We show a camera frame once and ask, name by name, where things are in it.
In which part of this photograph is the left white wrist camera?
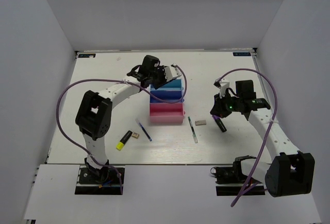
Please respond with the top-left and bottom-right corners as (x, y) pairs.
(164, 64), (182, 83)

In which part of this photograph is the yellow cap black highlighter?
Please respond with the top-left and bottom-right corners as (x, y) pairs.
(116, 130), (133, 151)

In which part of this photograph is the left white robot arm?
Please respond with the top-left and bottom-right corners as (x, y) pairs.
(75, 55), (176, 183)

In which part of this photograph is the small tan eraser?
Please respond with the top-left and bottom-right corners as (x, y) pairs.
(131, 132), (140, 139)

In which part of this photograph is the green ink pen refill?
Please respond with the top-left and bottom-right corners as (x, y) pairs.
(188, 116), (198, 144)

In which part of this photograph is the pink drawer container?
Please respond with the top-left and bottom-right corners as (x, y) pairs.
(150, 102), (185, 125)

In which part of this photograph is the blue ink pen refill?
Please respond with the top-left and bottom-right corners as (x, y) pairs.
(135, 119), (152, 142)

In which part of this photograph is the blue corner label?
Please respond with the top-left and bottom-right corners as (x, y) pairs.
(233, 51), (251, 57)
(78, 54), (96, 58)

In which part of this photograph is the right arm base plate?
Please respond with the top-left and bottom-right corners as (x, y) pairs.
(210, 166), (266, 196)

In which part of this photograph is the purple cable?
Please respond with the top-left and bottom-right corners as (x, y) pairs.
(56, 64), (187, 194)
(216, 68), (280, 207)

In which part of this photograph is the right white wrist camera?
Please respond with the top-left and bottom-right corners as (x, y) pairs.
(213, 78), (230, 98)

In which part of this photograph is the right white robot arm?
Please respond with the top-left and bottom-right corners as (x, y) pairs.
(210, 80), (315, 197)

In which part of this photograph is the light blue drawer container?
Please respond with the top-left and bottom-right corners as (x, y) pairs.
(150, 79), (183, 91)

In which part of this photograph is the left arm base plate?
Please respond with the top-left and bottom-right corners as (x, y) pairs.
(75, 167), (121, 195)

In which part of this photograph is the dark blue drawer container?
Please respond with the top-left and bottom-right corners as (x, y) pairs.
(151, 90), (183, 102)

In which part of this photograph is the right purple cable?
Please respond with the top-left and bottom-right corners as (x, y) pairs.
(216, 68), (280, 207)

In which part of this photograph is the right blue corner label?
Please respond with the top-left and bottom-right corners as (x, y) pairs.
(233, 51), (251, 57)

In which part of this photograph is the purple cap black highlighter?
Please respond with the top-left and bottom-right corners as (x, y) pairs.
(212, 115), (227, 132)

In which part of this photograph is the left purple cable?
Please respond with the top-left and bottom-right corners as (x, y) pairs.
(56, 64), (187, 194)

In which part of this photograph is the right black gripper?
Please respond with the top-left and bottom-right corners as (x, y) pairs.
(210, 90), (242, 118)

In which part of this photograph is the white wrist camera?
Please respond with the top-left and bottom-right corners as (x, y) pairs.
(164, 64), (182, 83)
(213, 78), (230, 98)

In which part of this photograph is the left blue corner label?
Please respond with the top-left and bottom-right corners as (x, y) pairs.
(78, 54), (96, 58)

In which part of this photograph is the white eraser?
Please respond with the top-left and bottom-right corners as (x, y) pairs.
(195, 120), (207, 126)

